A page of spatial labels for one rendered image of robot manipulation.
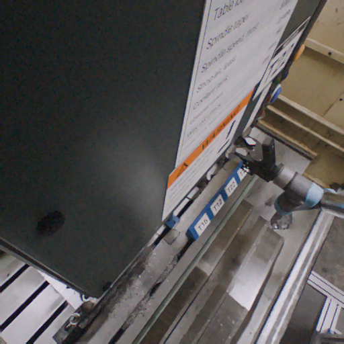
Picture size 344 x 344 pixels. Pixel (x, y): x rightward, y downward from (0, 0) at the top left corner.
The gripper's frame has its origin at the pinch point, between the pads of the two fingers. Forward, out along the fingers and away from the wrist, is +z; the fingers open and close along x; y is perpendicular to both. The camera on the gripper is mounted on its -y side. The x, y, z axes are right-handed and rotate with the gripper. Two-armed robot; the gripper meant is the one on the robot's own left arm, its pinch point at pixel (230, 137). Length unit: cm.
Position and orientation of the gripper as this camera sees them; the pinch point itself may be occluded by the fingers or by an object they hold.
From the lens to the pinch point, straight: 94.3
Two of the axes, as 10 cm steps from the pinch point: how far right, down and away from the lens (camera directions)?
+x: 6.1, -6.3, 4.8
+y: -1.2, 5.2, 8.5
